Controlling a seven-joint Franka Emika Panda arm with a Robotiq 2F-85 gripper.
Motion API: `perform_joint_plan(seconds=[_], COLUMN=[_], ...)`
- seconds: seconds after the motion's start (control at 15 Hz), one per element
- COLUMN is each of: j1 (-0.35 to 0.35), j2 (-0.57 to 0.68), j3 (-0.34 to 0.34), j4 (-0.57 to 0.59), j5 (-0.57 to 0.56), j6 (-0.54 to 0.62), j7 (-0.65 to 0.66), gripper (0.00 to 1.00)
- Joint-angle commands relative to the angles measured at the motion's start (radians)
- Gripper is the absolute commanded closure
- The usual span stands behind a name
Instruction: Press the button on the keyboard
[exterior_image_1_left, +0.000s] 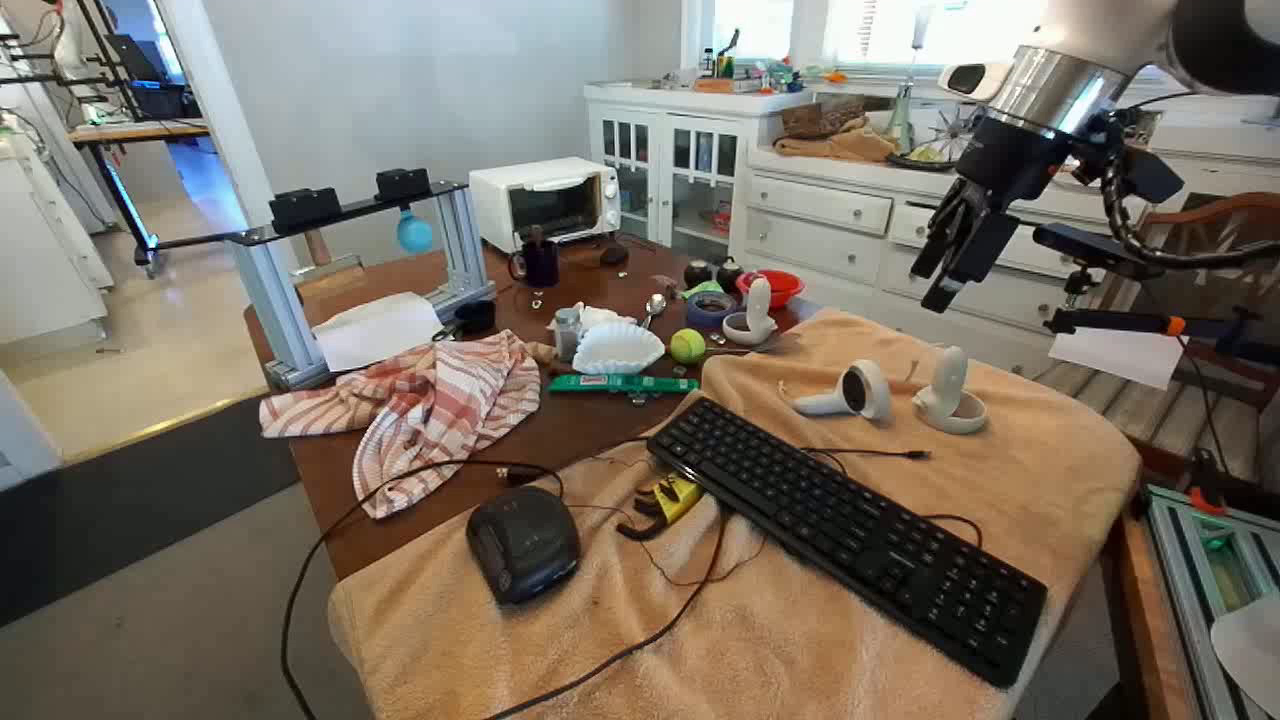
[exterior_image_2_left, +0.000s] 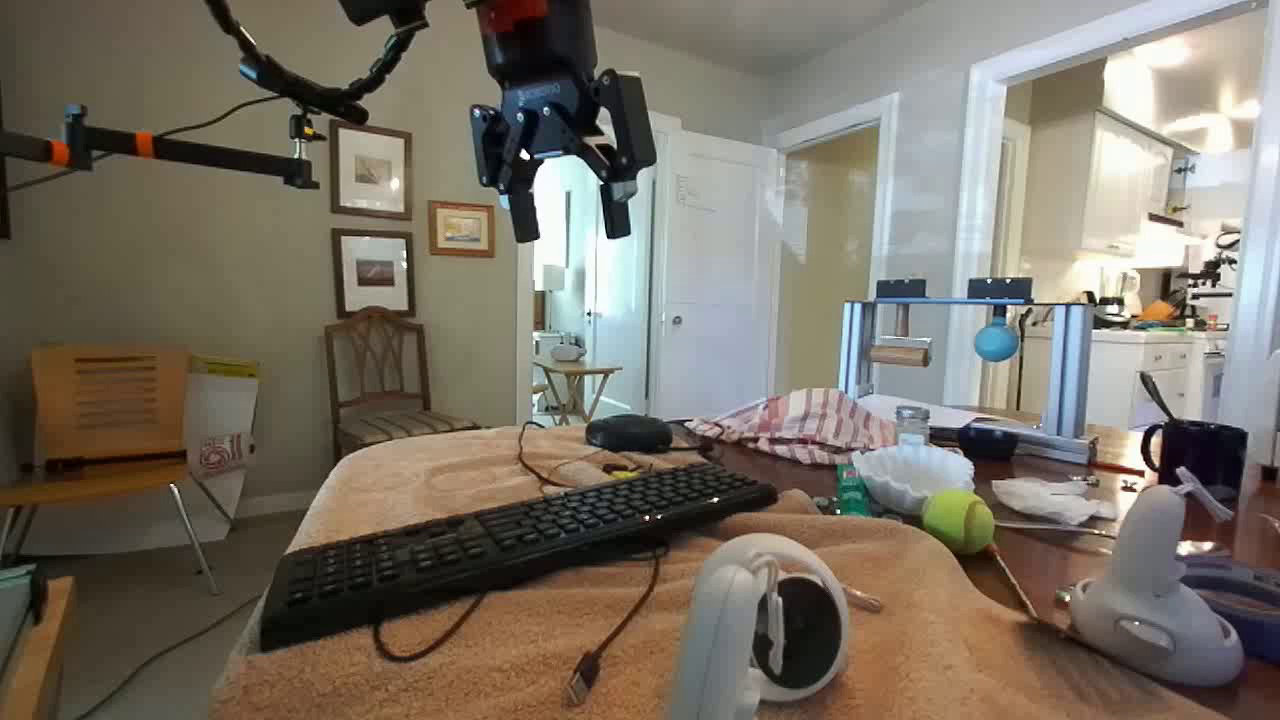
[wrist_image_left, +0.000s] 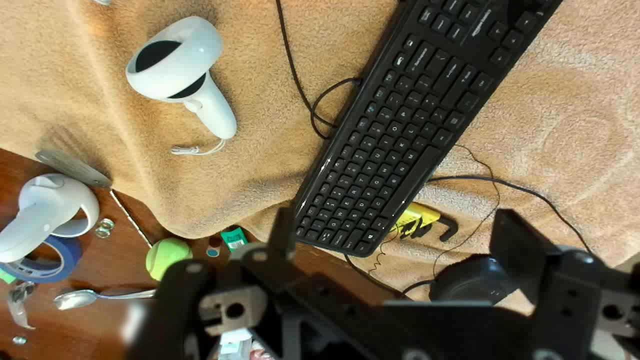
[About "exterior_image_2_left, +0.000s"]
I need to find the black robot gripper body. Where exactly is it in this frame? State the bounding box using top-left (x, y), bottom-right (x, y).
top-left (471, 0), bottom-right (654, 192)

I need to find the black computer keyboard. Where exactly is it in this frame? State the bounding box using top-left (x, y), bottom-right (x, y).
top-left (261, 464), bottom-right (776, 652)

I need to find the small wood framed picture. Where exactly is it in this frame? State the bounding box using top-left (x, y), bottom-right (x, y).
top-left (426, 200), bottom-right (493, 258)

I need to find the lower framed picture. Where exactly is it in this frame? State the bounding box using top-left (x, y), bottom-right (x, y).
top-left (331, 230), bottom-right (417, 318)

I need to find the upper framed picture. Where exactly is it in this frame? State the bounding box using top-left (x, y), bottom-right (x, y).
top-left (328, 124), bottom-right (412, 221)

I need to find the small side table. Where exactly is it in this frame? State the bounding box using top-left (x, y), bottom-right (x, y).
top-left (535, 361), bottom-right (617, 419)

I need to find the dark wooden chair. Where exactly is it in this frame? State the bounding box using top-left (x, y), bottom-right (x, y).
top-left (323, 310), bottom-right (469, 457)

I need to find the black computer mouse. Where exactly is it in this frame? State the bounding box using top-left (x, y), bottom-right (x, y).
top-left (585, 417), bottom-right (671, 453)

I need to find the red striped cloth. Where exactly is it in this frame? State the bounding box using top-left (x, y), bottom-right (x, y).
top-left (686, 388), bottom-right (894, 468)

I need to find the white paper bag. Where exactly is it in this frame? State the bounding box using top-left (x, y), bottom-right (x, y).
top-left (183, 357), bottom-right (261, 479)

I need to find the blue round ball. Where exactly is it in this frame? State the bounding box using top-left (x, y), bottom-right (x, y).
top-left (970, 306), bottom-right (1021, 366)

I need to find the white vr controller front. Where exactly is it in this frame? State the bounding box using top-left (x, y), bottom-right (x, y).
top-left (668, 533), bottom-right (853, 720)

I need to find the wooden chair left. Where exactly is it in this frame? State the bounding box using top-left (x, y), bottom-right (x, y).
top-left (0, 346), bottom-right (228, 586)

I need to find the green tennis ball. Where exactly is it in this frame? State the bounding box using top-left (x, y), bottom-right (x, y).
top-left (922, 488), bottom-right (994, 557)

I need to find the beige towel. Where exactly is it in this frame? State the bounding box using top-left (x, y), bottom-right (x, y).
top-left (206, 419), bottom-right (1223, 720)

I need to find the white crumpled tissue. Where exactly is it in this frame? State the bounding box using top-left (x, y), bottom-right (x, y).
top-left (991, 478), bottom-right (1117, 527)

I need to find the dark blue mug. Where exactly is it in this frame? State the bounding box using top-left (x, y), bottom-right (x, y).
top-left (1141, 419), bottom-right (1248, 506)

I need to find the black keyboard usb cable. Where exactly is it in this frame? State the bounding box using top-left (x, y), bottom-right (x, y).
top-left (368, 543), bottom-right (671, 712)

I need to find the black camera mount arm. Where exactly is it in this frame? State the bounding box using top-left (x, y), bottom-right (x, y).
top-left (0, 104), bottom-right (323, 235)

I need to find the metal frame stand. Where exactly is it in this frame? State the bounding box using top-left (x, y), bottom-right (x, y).
top-left (836, 278), bottom-right (1091, 449)

